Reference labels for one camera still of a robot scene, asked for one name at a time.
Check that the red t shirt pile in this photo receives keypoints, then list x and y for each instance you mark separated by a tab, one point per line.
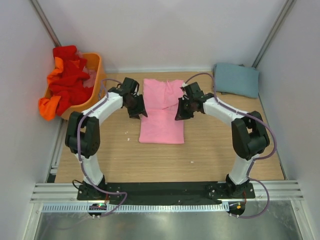
70	85

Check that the white slotted cable duct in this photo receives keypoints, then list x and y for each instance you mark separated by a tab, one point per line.
90	207

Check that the pink t shirt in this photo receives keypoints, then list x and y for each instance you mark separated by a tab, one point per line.
161	100

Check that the orange t shirt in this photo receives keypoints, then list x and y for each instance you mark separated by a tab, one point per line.
47	106

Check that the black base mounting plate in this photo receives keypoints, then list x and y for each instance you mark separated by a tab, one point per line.
164	193

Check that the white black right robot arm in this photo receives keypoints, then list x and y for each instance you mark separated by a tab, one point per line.
248	132

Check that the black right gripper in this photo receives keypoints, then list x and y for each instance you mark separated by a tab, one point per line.
181	114

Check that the light pink garment in basket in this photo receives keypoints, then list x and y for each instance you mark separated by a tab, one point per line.
90	82

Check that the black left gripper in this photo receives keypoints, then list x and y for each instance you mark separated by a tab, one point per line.
140	109

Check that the orange plastic laundry basket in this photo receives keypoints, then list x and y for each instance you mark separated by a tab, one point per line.
94	61

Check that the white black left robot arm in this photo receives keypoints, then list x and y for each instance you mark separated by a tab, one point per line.
83	133

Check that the folded teal t shirt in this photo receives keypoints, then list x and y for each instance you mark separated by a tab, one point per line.
236	79

